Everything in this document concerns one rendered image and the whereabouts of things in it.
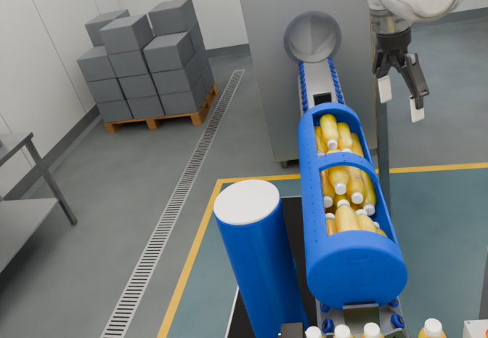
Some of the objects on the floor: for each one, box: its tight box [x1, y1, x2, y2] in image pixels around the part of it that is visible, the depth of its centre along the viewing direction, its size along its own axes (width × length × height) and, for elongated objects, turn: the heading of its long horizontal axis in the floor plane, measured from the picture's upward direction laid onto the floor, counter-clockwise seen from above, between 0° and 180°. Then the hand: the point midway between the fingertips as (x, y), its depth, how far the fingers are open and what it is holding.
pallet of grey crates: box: [76, 0, 219, 134], centre depth 488 cm, size 120×80×119 cm
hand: (401, 106), depth 106 cm, fingers open, 13 cm apart
